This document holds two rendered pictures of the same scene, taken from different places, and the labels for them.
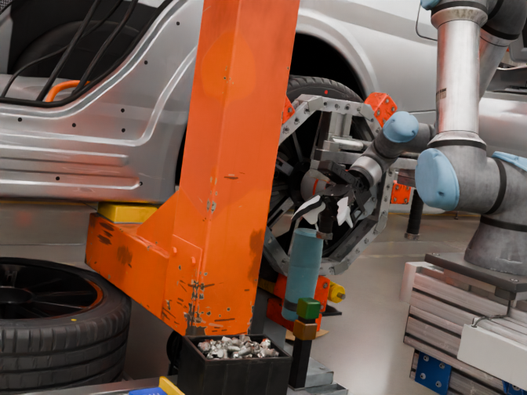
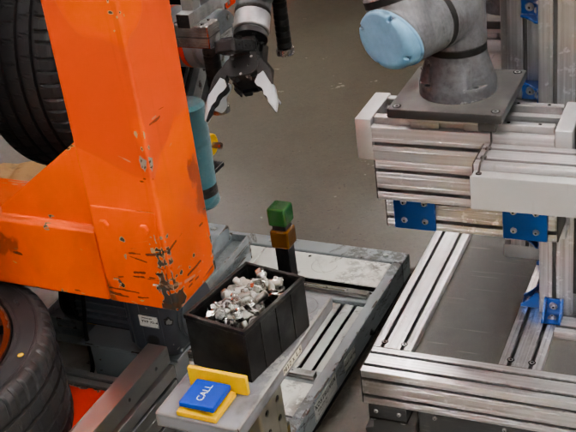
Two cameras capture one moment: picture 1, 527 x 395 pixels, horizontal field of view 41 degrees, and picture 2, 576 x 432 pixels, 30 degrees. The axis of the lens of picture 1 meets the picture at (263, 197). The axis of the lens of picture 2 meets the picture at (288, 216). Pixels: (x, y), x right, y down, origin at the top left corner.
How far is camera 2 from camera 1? 0.88 m
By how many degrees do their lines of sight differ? 32
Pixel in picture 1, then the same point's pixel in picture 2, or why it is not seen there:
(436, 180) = (399, 46)
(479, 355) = (495, 199)
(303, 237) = not seen: hidden behind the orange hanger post
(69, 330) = (32, 369)
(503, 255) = (469, 85)
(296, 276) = not seen: hidden behind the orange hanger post
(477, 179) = (435, 27)
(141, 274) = (47, 259)
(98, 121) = not seen: outside the picture
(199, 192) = (119, 151)
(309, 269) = (204, 147)
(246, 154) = (158, 85)
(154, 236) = (44, 208)
